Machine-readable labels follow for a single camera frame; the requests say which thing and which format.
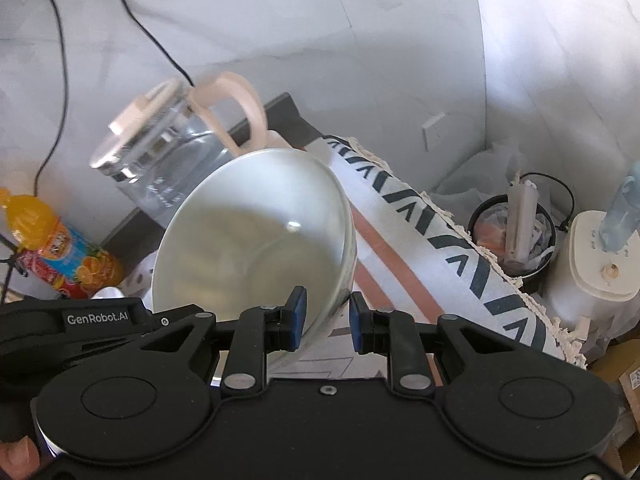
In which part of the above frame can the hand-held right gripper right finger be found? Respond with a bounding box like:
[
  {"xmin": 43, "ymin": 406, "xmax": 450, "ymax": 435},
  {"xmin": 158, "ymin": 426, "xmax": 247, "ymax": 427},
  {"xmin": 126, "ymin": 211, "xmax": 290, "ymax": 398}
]
[{"xmin": 349, "ymin": 292, "xmax": 506, "ymax": 397}]

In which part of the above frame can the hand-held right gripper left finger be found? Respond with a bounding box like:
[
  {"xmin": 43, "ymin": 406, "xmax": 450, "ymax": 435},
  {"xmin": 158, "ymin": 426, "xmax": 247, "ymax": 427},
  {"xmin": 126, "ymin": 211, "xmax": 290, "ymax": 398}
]
[{"xmin": 140, "ymin": 286, "xmax": 308, "ymax": 401}]

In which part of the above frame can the white speckled bowl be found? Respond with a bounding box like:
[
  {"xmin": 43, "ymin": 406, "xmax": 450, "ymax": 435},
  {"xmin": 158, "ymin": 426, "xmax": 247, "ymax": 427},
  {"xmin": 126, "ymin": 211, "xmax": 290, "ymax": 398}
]
[{"xmin": 120, "ymin": 251, "xmax": 162, "ymax": 311}]

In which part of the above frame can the pale white bowl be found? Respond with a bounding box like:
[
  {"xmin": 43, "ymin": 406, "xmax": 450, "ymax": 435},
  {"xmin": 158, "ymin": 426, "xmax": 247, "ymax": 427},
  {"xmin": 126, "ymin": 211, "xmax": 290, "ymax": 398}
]
[{"xmin": 150, "ymin": 147, "xmax": 358, "ymax": 372}]

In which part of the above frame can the person's left hand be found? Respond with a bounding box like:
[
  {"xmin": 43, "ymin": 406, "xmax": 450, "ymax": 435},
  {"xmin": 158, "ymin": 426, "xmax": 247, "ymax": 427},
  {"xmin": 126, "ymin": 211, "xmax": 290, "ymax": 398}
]
[{"xmin": 0, "ymin": 436, "xmax": 45, "ymax": 480}]

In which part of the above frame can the orange juice bottle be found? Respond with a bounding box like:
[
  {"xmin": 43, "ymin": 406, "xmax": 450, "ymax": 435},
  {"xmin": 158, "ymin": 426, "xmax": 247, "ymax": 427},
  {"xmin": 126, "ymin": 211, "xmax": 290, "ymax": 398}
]
[{"xmin": 0, "ymin": 187, "xmax": 126, "ymax": 301}]

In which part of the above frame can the patterned white tablecloth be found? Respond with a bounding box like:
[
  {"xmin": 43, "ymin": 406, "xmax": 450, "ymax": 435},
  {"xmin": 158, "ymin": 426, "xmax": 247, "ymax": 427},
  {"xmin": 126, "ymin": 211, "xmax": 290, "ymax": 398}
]
[{"xmin": 210, "ymin": 134, "xmax": 590, "ymax": 382}]

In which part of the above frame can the black trash bin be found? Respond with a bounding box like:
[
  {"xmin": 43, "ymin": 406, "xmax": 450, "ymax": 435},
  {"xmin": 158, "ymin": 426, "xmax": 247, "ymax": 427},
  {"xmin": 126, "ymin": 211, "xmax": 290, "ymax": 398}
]
[{"xmin": 467, "ymin": 192, "xmax": 559, "ymax": 292}]

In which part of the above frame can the white plastic bag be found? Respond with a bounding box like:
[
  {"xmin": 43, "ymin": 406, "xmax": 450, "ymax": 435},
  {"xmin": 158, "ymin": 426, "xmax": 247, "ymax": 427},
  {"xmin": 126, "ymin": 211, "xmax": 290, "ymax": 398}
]
[{"xmin": 434, "ymin": 140, "xmax": 526, "ymax": 211}]

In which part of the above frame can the white package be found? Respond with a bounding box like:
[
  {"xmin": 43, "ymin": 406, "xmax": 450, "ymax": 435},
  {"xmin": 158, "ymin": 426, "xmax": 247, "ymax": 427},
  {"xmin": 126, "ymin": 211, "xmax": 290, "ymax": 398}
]
[{"xmin": 504, "ymin": 179, "xmax": 540, "ymax": 267}]

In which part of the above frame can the white appliance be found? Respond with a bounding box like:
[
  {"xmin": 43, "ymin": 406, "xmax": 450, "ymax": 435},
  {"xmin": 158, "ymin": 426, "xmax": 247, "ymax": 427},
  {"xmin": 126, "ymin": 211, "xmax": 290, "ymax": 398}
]
[{"xmin": 541, "ymin": 210, "xmax": 640, "ymax": 332}]

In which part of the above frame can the cardboard box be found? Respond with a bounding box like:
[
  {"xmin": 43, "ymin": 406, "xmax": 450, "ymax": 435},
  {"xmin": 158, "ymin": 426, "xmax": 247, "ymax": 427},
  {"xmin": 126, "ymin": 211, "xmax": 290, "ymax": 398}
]
[{"xmin": 589, "ymin": 339, "xmax": 640, "ymax": 480}]

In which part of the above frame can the clear blue bottle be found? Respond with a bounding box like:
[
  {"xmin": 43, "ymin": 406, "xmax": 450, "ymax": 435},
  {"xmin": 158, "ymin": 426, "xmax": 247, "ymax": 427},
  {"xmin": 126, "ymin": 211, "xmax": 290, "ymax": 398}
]
[{"xmin": 596, "ymin": 161, "xmax": 640, "ymax": 254}]

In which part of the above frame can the glass kettle with beige handle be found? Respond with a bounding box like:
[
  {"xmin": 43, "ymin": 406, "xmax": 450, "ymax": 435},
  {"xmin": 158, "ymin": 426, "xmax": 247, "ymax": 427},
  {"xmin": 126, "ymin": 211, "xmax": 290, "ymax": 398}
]
[{"xmin": 89, "ymin": 72, "xmax": 271, "ymax": 232}]

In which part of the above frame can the white wall switch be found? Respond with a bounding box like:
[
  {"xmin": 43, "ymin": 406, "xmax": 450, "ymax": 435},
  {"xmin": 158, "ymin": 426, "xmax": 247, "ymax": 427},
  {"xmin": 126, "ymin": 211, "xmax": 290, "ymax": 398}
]
[{"xmin": 421, "ymin": 112, "xmax": 449, "ymax": 151}]

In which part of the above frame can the thin black cable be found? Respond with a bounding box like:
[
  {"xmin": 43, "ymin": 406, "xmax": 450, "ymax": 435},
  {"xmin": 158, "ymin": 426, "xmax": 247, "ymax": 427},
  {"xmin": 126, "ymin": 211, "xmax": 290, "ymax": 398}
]
[{"xmin": 517, "ymin": 172, "xmax": 577, "ymax": 233}]

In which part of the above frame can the black cable with plug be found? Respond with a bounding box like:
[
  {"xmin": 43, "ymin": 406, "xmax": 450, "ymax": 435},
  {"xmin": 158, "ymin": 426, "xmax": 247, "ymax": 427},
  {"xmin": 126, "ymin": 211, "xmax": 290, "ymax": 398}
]
[{"xmin": 24, "ymin": 0, "xmax": 68, "ymax": 197}]

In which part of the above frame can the black kettle cable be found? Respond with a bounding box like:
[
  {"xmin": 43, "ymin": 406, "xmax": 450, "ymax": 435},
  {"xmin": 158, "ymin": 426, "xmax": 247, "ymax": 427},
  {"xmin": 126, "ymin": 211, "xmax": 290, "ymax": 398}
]
[{"xmin": 101, "ymin": 0, "xmax": 197, "ymax": 86}]

